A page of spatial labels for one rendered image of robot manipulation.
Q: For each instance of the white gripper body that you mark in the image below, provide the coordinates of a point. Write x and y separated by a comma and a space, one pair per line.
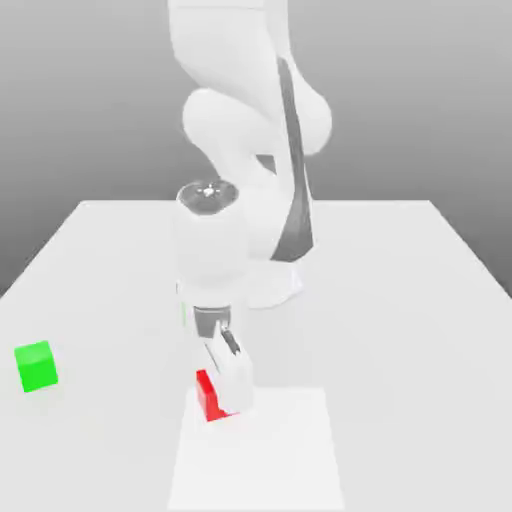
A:
234, 376

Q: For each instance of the small red cube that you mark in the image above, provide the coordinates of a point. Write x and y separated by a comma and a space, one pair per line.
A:
206, 394

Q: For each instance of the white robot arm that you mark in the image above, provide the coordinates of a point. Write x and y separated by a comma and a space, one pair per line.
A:
224, 120

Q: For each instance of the small green cube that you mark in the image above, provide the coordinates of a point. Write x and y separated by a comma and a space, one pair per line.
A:
36, 366

